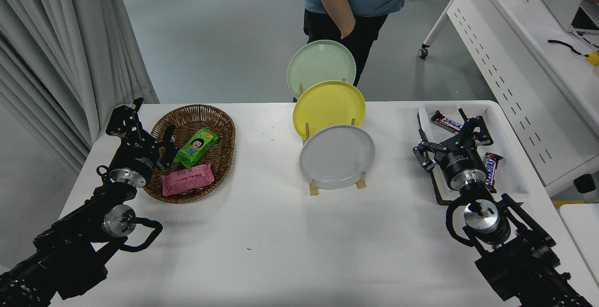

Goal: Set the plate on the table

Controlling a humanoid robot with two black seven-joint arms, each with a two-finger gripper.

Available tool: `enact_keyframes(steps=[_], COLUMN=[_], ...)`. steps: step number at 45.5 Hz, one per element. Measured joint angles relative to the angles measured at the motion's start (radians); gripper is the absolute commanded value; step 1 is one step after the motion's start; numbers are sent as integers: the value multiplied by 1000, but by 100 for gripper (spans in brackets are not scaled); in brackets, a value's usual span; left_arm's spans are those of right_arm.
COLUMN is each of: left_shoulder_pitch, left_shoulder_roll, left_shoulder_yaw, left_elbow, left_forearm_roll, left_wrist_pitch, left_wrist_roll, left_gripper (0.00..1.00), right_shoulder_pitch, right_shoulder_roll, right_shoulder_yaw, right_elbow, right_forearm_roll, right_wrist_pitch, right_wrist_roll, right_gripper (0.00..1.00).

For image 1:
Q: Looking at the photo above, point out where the grey curtain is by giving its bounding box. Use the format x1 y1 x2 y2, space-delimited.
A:
0 0 160 176

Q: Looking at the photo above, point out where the pink snack pack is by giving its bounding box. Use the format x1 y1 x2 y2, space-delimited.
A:
161 163 215 197

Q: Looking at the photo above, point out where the pale green plate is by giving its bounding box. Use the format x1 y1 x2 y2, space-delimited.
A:
286 40 357 99

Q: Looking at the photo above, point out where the brown wicker basket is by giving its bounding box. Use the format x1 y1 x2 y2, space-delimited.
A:
143 104 236 204

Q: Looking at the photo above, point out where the wooden plate rack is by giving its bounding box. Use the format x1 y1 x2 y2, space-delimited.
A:
299 78 367 196

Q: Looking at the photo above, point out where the green snack pack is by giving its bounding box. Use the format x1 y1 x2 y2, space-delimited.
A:
174 128 219 168

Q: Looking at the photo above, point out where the yellow plate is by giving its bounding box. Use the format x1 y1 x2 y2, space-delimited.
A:
292 80 366 141

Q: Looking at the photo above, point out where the grey plate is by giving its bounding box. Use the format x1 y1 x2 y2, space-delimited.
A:
299 124 375 190

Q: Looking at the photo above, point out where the white plastic tray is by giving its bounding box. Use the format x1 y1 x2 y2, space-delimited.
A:
418 102 532 205

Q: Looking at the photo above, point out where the black cable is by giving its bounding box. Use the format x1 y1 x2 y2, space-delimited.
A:
548 39 585 56

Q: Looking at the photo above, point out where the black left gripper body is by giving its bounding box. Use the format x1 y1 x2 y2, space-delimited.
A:
110 139 161 180

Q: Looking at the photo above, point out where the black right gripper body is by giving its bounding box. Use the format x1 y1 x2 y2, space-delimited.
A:
439 146 487 180

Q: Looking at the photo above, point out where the white desk with perforated panel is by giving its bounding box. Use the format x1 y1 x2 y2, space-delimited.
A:
418 0 599 201

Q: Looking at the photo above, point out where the Snickers bar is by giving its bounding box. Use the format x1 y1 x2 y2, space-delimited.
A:
482 152 504 193
431 110 480 137

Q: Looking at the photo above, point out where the white side table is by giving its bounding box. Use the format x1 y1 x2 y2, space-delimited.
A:
559 203 599 289

